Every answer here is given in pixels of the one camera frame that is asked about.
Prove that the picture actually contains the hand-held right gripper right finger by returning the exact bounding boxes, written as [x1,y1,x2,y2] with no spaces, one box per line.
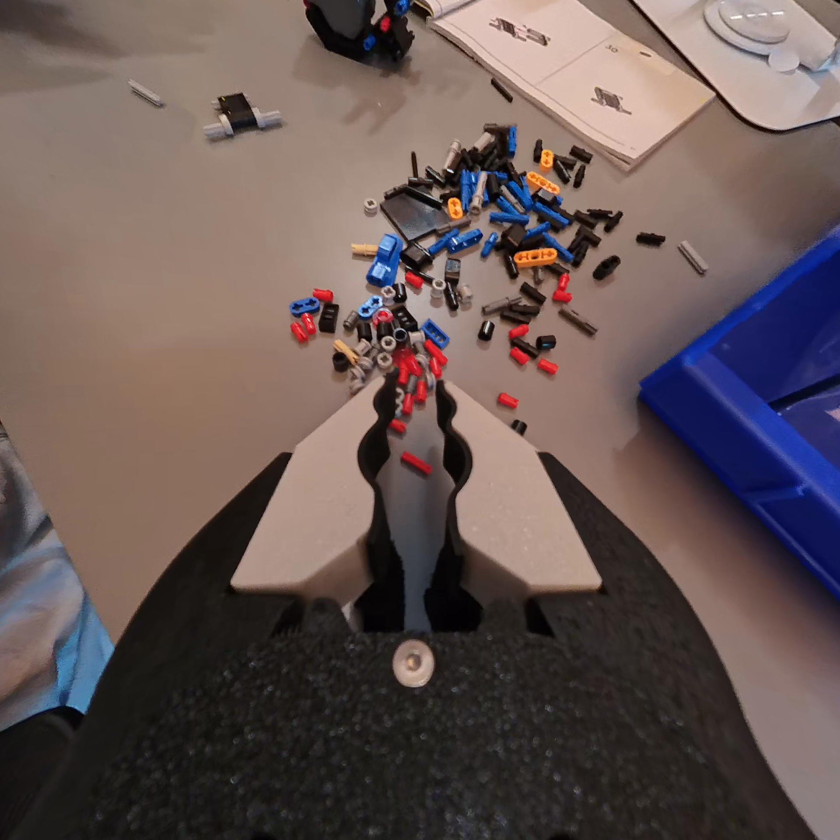
[424,379,605,634]

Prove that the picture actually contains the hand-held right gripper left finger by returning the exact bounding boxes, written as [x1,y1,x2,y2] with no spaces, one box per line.
[230,377,409,634]

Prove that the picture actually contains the pile of blue black lego pins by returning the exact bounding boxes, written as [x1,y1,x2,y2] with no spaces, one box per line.
[381,121,624,337]

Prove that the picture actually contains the small black grey lego assembly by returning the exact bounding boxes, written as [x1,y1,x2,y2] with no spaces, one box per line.
[203,92,284,140]

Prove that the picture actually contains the lego instruction booklet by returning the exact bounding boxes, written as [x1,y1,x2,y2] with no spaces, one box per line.
[427,0,718,173]

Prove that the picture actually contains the grey black lego chassis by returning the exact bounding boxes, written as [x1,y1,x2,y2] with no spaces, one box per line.
[305,0,416,64]

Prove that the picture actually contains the black flat lego panel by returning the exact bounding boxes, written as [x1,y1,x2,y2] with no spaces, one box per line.
[379,185,448,243]

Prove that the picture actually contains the blue plastic bin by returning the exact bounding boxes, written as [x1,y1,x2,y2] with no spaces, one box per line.
[638,226,840,599]

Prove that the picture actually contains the person's light grey trousers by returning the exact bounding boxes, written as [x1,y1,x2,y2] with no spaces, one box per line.
[0,420,116,732]

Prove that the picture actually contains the wooden white document stand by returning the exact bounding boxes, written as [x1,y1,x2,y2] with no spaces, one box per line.
[632,0,840,131]

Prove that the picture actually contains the blue lego bracket piece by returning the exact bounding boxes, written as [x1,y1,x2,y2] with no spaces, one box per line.
[365,234,405,287]

